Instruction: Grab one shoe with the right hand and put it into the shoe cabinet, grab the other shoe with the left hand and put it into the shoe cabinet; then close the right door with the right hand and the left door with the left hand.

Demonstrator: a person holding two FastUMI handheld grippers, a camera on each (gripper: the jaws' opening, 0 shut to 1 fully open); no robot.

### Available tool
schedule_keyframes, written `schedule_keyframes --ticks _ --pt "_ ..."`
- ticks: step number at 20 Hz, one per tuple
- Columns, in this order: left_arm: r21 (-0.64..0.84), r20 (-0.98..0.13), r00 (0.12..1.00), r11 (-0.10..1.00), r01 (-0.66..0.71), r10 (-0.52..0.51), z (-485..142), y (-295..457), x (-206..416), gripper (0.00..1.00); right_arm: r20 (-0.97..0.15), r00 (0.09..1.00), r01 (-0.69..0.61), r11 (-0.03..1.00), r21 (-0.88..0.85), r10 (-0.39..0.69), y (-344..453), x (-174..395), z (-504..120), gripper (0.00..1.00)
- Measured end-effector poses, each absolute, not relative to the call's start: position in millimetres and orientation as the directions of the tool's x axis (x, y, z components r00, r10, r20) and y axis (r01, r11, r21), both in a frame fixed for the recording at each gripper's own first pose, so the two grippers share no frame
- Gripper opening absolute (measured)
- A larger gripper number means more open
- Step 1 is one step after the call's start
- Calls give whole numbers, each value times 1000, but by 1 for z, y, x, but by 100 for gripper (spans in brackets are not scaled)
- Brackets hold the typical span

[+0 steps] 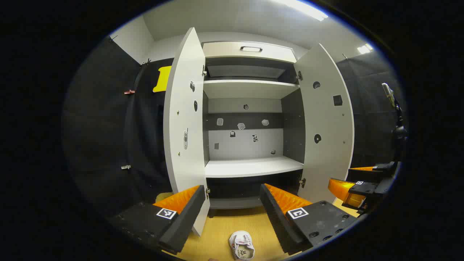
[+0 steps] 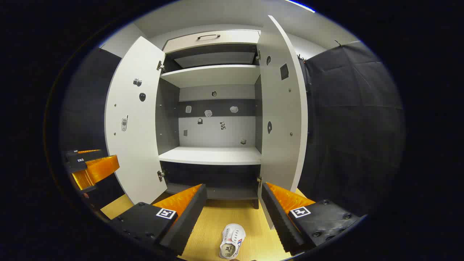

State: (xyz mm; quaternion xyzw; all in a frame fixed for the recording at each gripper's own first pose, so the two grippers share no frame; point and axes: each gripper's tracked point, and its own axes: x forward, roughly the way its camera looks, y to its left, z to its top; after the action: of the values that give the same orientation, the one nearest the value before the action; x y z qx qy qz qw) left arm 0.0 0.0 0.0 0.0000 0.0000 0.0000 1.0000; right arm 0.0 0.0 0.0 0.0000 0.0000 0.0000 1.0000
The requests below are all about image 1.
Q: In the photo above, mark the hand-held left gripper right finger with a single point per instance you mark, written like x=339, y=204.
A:
x=277, y=217

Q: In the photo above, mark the white shoe cabinet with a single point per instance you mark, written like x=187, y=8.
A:
x=246, y=145

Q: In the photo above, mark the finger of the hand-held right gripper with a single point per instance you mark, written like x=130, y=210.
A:
x=366, y=188
x=366, y=174

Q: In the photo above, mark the black backdrop cloth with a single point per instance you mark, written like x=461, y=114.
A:
x=98, y=137

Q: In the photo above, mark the white cabinet shelf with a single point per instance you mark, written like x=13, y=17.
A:
x=250, y=167
x=250, y=88

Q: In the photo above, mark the white cabinet drawer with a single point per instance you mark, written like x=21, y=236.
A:
x=224, y=50

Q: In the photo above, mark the ceiling light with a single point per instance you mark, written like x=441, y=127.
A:
x=306, y=9
x=365, y=49

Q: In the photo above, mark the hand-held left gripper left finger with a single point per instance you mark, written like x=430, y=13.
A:
x=185, y=217

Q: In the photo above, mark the white cabinet door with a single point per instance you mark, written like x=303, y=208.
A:
x=326, y=159
x=185, y=119

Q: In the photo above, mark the white shoe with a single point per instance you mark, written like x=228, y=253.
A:
x=242, y=246

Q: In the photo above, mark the dark clip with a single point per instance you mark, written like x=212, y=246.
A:
x=146, y=62

